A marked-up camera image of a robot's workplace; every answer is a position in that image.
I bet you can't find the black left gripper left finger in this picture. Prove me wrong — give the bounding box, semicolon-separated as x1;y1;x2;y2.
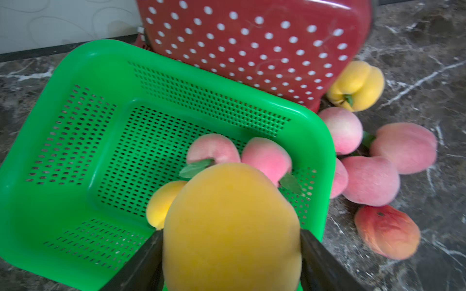
100;230;164;291

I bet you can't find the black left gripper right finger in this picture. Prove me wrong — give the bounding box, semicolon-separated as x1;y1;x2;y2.
300;229;366;291

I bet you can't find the yellow peach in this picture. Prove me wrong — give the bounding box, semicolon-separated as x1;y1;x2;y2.
326;61;385;112
146;181;187;230
163;163;302;291

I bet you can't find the orange pink peach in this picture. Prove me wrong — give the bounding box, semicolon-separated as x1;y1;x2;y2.
241;137;302;194

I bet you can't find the pink peach front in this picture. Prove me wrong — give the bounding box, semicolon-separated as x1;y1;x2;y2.
179;133;240;178

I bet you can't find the green plastic basket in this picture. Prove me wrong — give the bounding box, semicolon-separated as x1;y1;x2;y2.
1;40;336;291

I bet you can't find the red orange peach with leaf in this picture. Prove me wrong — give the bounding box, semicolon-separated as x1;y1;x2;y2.
354;205;421;260

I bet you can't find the pink peach left cluster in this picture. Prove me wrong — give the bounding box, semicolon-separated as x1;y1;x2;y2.
330;158;349;199

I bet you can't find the pink peach cluster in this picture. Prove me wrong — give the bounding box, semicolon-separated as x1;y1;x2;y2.
370;122;438;175
318;107;363;155
342;156;400;207
330;158;349;199

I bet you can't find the pink peach centre cluster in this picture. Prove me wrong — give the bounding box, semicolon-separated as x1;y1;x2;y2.
342;156;400;207

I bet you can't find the pink peach upper cluster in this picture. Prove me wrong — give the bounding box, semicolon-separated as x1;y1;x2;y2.
318;107;363;155

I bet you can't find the pink peach right cluster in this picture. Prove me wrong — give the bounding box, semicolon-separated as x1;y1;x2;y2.
370;122;438;175

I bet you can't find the yellow peach by toaster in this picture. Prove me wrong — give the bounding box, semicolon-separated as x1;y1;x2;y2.
326;61;385;112

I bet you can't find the red polka dot toaster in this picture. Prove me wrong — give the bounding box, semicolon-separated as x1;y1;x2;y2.
137;0;378;112

